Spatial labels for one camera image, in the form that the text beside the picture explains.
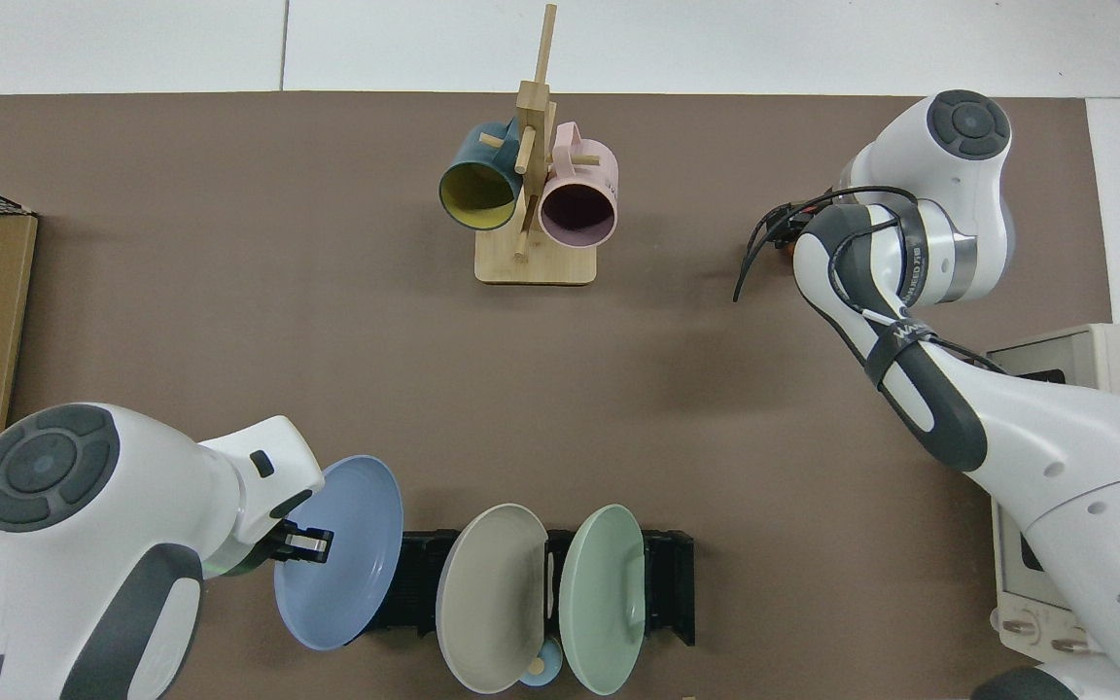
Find pink cup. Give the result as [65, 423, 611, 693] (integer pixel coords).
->
[537, 122, 619, 248]

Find beige plate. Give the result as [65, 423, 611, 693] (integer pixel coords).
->
[435, 503, 551, 695]

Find wooden cup stand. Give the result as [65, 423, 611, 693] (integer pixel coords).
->
[474, 4, 599, 286]

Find black dish rack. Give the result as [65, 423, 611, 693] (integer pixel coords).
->
[356, 529, 697, 648]

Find brown table cloth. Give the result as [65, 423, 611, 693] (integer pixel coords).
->
[0, 92, 1116, 700]

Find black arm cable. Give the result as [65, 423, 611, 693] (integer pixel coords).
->
[732, 185, 1008, 375]

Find teal cup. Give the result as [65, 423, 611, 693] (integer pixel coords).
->
[438, 120, 526, 232]

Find small blue round thing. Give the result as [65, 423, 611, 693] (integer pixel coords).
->
[519, 637, 565, 689]

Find blue plate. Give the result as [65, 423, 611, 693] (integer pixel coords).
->
[273, 454, 405, 651]

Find green plate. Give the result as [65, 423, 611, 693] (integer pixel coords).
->
[560, 504, 648, 697]

